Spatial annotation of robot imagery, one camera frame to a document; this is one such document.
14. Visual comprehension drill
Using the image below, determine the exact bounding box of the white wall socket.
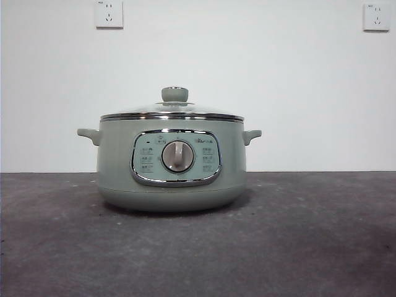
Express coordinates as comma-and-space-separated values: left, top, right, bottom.
95, 0, 124, 30
363, 2, 391, 33

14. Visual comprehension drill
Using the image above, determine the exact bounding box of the pale green electric cooking pot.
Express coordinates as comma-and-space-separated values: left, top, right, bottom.
77, 116, 263, 213

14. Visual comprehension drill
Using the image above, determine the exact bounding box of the glass lid with green knob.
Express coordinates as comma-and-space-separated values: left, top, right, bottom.
100, 86, 244, 121

